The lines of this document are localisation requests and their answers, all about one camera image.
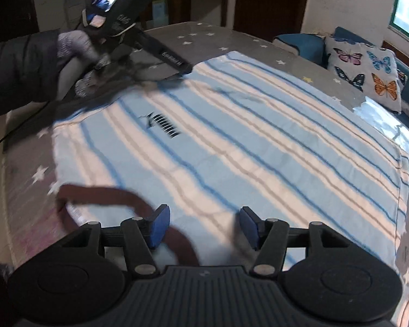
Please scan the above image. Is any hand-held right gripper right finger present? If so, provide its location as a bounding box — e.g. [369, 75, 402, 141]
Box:
[239, 206, 352, 279]

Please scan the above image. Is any person's left forearm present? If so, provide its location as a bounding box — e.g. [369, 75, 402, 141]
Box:
[0, 29, 70, 122]

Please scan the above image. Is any blue sofa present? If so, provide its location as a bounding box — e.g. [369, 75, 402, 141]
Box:
[273, 26, 409, 133]

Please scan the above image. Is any dark wooden door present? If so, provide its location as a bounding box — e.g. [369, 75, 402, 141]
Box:
[233, 0, 311, 34]

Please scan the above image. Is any person's left hand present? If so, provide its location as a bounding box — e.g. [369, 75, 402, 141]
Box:
[56, 30, 104, 98]

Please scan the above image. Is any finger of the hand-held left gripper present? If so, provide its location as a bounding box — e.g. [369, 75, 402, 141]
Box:
[136, 32, 194, 75]
[93, 59, 185, 87]

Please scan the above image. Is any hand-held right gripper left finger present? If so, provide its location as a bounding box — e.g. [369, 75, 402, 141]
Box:
[56, 204, 171, 279]

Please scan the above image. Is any thin black cable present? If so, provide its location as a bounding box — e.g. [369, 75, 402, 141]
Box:
[0, 100, 53, 157]

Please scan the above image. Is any light blue striped shirt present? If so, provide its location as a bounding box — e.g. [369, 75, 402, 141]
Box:
[51, 51, 409, 280]

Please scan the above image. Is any butterfly print pillow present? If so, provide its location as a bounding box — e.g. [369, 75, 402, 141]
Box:
[324, 35, 405, 114]

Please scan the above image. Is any blue framed picture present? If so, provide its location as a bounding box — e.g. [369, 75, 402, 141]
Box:
[152, 0, 168, 28]

